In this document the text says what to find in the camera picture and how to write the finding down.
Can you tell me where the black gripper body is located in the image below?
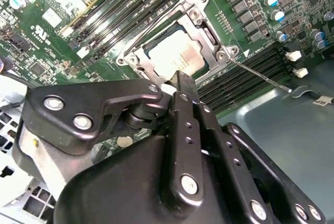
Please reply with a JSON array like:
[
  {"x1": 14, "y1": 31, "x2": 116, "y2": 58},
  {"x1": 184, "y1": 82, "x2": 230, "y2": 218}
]
[{"x1": 53, "y1": 134, "x2": 246, "y2": 224}]

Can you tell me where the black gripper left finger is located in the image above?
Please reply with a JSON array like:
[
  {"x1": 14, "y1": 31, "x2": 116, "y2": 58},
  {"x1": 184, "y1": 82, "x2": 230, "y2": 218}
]
[{"x1": 22, "y1": 70, "x2": 206, "y2": 209}]

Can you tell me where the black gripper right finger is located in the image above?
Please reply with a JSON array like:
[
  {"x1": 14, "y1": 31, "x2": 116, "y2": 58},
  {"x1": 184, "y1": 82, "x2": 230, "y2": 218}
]
[{"x1": 182, "y1": 71, "x2": 327, "y2": 224}]

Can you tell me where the metal socket cover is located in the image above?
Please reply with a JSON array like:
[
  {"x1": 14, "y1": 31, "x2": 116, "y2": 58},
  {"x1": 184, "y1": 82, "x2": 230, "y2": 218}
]
[{"x1": 125, "y1": 2, "x2": 235, "y2": 84}]

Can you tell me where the silver CPU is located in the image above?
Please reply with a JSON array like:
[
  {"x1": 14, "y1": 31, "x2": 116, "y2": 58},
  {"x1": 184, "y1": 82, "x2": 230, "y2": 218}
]
[{"x1": 147, "y1": 28, "x2": 208, "y2": 77}]

